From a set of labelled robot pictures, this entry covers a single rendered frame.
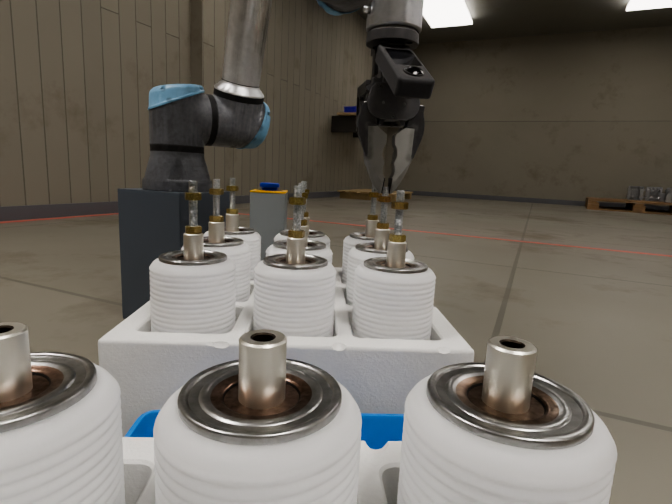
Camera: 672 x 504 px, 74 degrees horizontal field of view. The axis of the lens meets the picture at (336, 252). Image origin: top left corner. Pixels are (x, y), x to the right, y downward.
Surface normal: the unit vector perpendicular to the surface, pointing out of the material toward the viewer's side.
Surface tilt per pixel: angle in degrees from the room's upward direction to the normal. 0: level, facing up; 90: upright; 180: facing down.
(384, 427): 88
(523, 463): 43
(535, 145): 90
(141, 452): 0
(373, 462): 0
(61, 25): 90
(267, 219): 90
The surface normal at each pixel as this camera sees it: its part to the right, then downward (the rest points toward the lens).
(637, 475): 0.04, -0.98
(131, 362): 0.04, 0.18
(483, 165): -0.41, 0.15
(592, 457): 0.35, -0.60
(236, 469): 0.02, -0.38
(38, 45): 0.91, 0.11
